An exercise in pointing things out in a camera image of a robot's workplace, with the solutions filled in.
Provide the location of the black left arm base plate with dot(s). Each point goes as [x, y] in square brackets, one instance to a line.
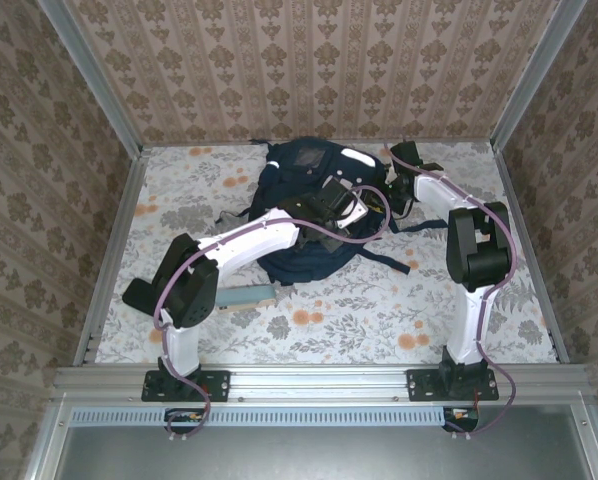
[219, 385]

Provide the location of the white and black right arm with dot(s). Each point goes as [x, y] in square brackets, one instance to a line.
[431, 190]

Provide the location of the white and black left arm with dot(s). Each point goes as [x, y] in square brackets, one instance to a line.
[254, 235]

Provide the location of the floral table cover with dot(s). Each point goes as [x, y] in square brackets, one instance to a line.
[354, 325]

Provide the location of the light blue pencil case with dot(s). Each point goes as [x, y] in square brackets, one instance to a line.
[246, 296]

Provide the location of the aluminium frame side rail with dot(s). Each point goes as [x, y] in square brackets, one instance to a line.
[121, 225]
[529, 240]

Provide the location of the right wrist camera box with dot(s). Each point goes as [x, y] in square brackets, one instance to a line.
[408, 154]

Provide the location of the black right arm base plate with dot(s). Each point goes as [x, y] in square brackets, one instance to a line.
[419, 385]

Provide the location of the aluminium mounting rail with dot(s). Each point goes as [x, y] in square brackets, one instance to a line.
[319, 382]

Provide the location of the navy blue backpack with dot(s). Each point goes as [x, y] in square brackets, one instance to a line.
[289, 175]

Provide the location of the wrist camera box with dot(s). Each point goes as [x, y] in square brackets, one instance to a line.
[336, 196]
[408, 154]

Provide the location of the aluminium frame post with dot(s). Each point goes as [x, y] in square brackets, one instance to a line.
[91, 80]
[539, 75]

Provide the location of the grey metal panel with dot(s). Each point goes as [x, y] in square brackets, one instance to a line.
[319, 455]

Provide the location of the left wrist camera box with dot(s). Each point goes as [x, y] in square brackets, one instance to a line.
[336, 196]

